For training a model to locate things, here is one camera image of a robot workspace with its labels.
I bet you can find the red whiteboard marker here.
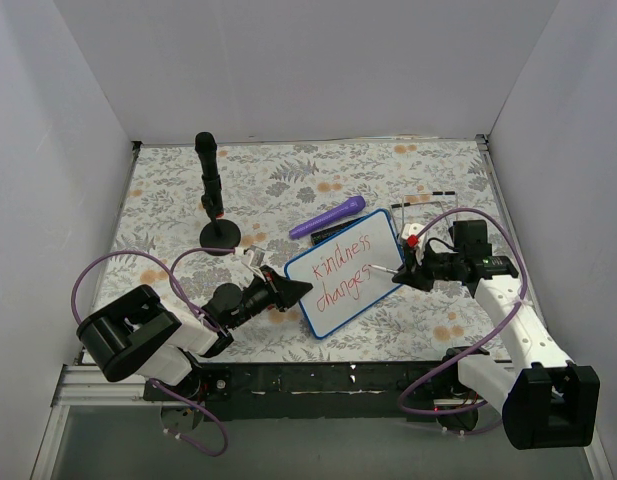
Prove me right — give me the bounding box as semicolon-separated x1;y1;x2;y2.
369;264;398;275

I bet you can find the blue framed whiteboard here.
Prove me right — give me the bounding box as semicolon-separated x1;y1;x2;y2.
284;209;402;339

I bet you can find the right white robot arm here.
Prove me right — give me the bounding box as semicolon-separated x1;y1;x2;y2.
392;218;600;450

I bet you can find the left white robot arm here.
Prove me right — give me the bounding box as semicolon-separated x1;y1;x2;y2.
77;266;313;400

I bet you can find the black glitter microphone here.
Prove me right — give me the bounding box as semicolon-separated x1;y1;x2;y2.
310;225;341;246

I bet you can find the black microphone on stand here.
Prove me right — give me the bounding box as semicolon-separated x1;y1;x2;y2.
194;132;241;256

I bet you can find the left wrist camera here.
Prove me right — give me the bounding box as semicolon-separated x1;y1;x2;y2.
234;246;266;271

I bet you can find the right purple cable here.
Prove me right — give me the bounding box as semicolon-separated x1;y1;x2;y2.
397;207;529;436

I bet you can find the purple cable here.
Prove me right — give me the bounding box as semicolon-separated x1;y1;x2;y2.
70;244;252;459
397;207;529;436

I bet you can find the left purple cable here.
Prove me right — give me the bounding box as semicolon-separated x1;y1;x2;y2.
70;244;252;459

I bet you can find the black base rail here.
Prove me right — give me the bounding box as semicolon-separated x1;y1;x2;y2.
172;361;440;423

